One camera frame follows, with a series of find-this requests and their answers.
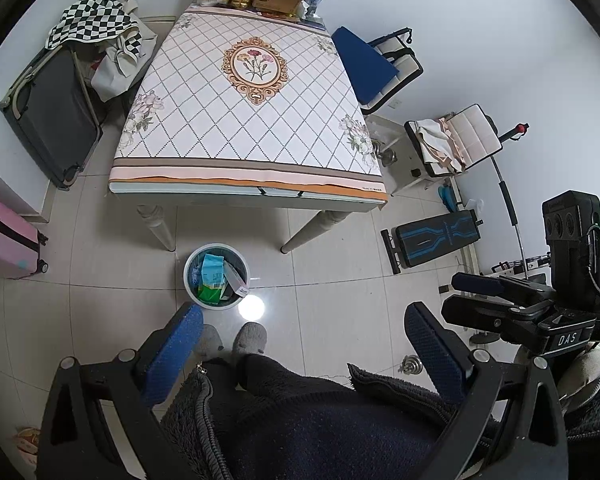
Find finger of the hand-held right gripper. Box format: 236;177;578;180
452;272;556;307
441;295;549;342

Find white table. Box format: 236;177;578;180
107;5;391;255

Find dark grey suitcase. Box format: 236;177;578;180
0;47;103;191

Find green and blue packet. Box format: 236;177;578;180
200;254;226;303

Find black and white checkered cloth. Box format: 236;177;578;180
46;0;148;68

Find dark fleece jacket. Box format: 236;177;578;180
160;360;501;480

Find white low rack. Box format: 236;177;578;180
487;255;551;277

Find metal pot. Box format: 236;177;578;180
375;140;398;166

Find red snack packet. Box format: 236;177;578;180
15;426;43;461

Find pink suitcase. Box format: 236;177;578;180
0;199;50;281

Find blue slippers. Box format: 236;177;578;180
437;185;463;213

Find black and blue workout bench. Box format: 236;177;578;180
381;208;483;275

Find white cloth bag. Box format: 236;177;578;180
91;12;158;103

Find blue cushioned chair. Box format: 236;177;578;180
331;26;425;115

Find beige clothes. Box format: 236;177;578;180
415;117;468;171

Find grey slipper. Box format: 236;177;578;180
199;324;226;361
232;322;270;388

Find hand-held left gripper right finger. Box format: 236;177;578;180
404;301;571;480

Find white carton box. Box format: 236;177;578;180
223;260;251;298

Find white padded chair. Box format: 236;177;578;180
404;104;503;178

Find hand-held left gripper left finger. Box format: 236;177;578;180
35;302;206;480

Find floral diamond-pattern tablecloth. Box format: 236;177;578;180
108;5;388;203

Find white round trash bin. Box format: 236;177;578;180
183;244;251;308

